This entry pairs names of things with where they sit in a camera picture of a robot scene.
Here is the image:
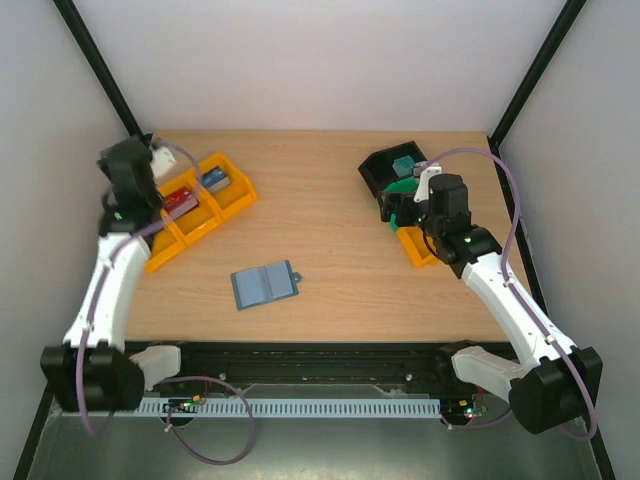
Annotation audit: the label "black storage bin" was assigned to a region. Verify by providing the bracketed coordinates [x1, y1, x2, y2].
[358, 141, 427, 197]

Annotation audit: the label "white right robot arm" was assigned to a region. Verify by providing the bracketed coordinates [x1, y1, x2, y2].
[377, 174, 602, 438]

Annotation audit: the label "white slotted cable duct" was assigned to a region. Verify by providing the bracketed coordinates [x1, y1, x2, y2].
[133, 397, 441, 419]

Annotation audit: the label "green storage bin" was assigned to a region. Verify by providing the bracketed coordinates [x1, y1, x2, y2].
[377, 177, 423, 231]

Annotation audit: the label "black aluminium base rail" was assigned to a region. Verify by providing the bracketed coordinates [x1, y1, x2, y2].
[124, 340, 521, 391]

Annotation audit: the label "orange triple bin left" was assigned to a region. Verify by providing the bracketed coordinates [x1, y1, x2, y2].
[145, 152, 258, 273]

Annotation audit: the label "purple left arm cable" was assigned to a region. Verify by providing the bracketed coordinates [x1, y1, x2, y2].
[75, 141, 204, 437]

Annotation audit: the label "red cards stack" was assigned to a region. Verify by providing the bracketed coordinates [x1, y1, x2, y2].
[164, 187, 199, 218]

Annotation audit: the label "teal cards in black bin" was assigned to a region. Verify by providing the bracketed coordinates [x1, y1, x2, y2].
[392, 155, 415, 177]

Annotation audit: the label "black frame post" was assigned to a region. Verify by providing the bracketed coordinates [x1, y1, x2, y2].
[53, 0, 152, 145]
[488, 0, 587, 146]

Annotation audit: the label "blue card holder wallet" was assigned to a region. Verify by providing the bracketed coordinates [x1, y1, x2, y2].
[230, 260, 302, 311]

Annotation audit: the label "black frame post right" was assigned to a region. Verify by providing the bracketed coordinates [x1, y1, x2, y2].
[488, 0, 587, 146]

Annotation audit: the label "orange storage bin right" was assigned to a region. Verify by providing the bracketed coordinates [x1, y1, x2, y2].
[396, 226, 438, 268]

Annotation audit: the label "black frame post left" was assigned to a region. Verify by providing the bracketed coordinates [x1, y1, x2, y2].
[53, 0, 152, 145]

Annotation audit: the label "blue cards stack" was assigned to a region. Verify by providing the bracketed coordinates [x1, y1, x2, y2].
[201, 167, 231, 194]

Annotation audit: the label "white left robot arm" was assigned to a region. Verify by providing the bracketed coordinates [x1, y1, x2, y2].
[40, 137, 181, 413]

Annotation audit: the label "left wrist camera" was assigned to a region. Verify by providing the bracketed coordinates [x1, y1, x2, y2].
[150, 145, 177, 178]

